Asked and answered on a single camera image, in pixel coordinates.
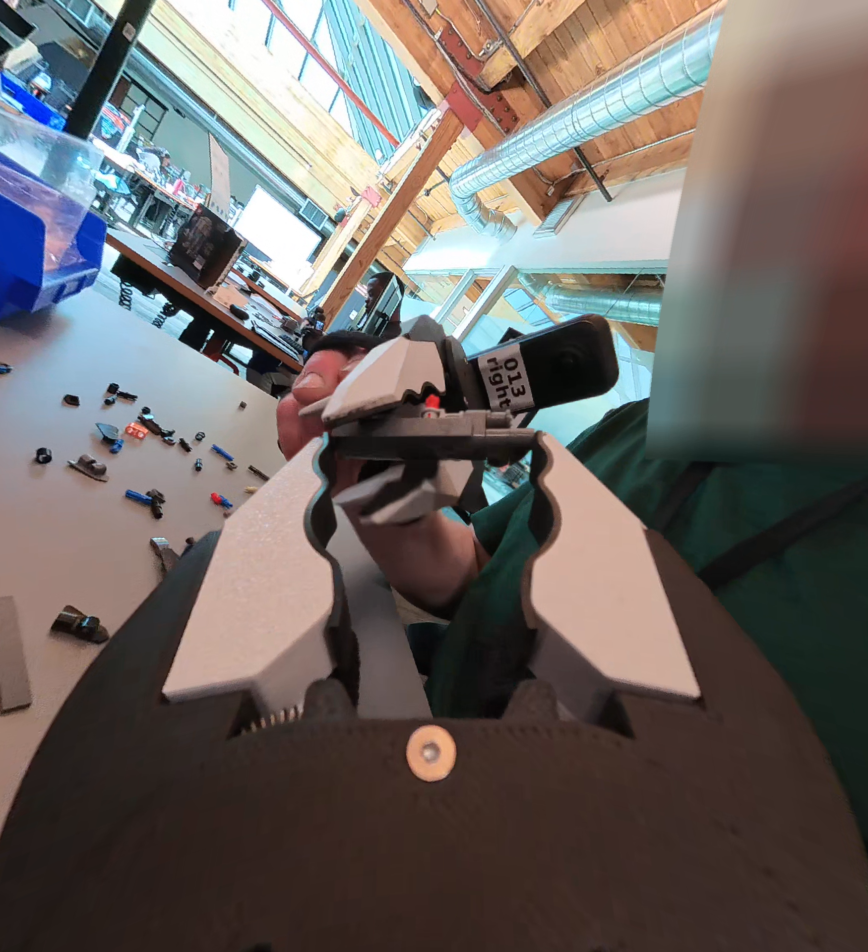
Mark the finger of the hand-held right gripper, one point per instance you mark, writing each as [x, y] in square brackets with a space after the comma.
[386, 379]
[404, 498]

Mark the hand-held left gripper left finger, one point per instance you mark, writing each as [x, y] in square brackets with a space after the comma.
[255, 595]

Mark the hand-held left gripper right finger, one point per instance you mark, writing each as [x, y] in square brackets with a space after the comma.
[612, 595]

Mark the person's right hand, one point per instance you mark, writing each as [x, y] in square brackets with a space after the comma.
[419, 558]

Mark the dark grey toy piece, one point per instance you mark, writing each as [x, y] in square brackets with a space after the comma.
[165, 554]

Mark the blue pin with black connector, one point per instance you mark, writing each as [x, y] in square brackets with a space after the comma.
[147, 503]

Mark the white board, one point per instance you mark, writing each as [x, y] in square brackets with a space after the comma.
[278, 238]

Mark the person's green shirt torso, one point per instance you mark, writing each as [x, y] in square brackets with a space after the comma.
[776, 669]

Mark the black angled connector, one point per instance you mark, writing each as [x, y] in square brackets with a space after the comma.
[155, 424]

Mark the grey curved panel piece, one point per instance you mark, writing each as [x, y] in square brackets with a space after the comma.
[88, 468]

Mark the black curved slope piece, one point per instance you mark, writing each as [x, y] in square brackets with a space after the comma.
[109, 430]

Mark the dark printed box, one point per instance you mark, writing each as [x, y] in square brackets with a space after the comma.
[196, 245]

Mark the black column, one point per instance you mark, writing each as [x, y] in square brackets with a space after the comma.
[110, 67]

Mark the small silver duct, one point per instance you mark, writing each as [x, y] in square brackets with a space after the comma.
[598, 301]

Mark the large silver duct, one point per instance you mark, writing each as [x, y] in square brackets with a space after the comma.
[590, 111]

